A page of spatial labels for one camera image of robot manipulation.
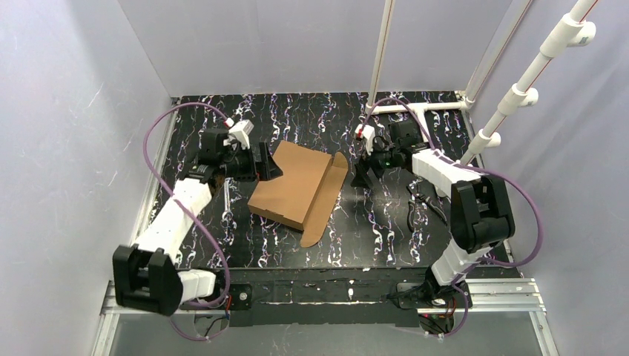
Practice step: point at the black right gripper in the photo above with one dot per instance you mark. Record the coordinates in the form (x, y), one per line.
(371, 164)

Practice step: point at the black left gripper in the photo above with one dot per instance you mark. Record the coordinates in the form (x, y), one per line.
(255, 164)

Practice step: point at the brown cardboard box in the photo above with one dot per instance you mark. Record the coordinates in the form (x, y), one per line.
(305, 196)

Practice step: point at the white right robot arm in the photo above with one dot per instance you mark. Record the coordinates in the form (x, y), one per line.
(480, 215)

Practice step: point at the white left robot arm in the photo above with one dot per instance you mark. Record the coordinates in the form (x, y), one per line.
(144, 272)

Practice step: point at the silver open-end wrench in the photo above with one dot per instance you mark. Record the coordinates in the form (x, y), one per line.
(227, 214)

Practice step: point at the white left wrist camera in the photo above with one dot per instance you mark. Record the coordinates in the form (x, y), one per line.
(240, 131)

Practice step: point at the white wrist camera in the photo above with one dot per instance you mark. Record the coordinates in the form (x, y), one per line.
(240, 131)
(366, 134)

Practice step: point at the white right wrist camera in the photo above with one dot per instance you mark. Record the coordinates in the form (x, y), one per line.
(366, 134)

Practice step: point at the black handled pliers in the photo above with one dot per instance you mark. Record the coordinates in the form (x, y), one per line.
(420, 206)

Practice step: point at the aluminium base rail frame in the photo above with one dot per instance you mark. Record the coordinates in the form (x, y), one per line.
(371, 295)

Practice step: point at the white PVC pipe frame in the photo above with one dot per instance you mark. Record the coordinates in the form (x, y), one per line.
(482, 72)

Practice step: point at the white PVC camera pole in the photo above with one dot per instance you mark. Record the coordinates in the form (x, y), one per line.
(572, 30)

